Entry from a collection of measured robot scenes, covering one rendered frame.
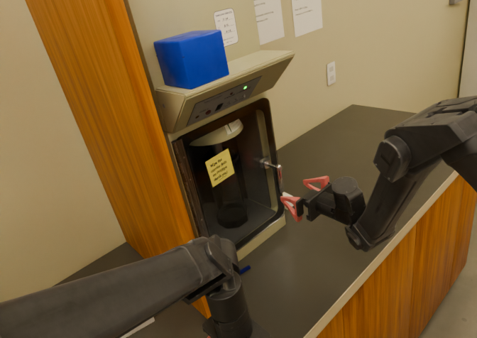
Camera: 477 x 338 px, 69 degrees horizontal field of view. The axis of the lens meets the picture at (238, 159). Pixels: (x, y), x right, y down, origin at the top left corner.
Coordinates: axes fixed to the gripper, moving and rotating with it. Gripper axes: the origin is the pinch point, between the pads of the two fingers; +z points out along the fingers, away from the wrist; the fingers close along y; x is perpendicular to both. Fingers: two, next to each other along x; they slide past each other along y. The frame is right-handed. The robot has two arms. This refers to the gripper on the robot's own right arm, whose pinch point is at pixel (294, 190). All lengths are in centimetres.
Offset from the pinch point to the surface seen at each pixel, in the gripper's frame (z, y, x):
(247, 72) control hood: 0.1, 10.3, -36.1
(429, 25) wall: 54, -214, 1
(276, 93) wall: 54, -53, -3
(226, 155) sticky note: 10.0, 13.2, -14.6
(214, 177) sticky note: 9.9, 18.0, -10.6
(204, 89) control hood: 0.1, 21.9, -36.4
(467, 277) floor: -20, -110, 114
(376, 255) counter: -19.2, -9.4, 19.9
